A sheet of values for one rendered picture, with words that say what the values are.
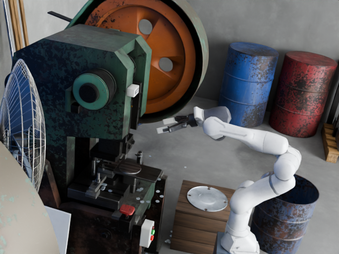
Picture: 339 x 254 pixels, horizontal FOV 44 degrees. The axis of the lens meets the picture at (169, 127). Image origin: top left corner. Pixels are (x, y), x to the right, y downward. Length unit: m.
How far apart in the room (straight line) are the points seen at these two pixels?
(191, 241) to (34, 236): 2.19
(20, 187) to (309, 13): 4.73
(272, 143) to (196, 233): 1.09
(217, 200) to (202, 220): 0.22
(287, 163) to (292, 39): 3.43
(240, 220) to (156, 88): 0.92
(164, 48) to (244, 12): 2.95
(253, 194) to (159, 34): 1.04
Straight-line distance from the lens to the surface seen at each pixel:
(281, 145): 2.09
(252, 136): 2.08
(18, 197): 0.85
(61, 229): 2.42
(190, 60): 2.40
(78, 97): 1.96
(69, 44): 2.03
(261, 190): 2.20
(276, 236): 3.12
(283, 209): 2.98
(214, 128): 2.08
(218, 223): 2.87
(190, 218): 2.87
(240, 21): 5.34
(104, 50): 1.97
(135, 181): 2.38
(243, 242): 2.43
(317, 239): 3.54
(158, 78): 2.52
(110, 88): 1.90
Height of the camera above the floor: 2.05
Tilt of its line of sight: 26 degrees down
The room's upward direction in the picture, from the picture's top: 8 degrees clockwise
